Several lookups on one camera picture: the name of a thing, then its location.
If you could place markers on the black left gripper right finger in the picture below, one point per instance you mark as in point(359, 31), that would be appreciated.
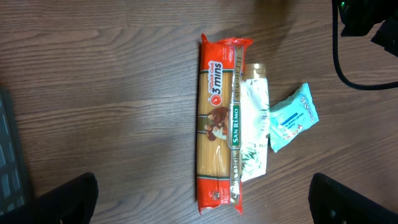
point(334, 203)

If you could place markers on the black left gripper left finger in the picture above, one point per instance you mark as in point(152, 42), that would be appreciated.
point(73, 202)

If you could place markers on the teal wet wipes packet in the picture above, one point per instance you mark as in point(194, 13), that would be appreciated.
point(290, 117)

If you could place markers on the white tube gold cap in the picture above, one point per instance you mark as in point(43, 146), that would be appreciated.
point(255, 115)

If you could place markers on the red spaghetti packet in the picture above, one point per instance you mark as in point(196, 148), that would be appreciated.
point(219, 123)

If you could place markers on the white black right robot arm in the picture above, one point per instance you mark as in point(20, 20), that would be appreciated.
point(359, 17)

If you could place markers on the grey plastic shopping basket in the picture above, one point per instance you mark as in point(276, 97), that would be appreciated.
point(15, 187)

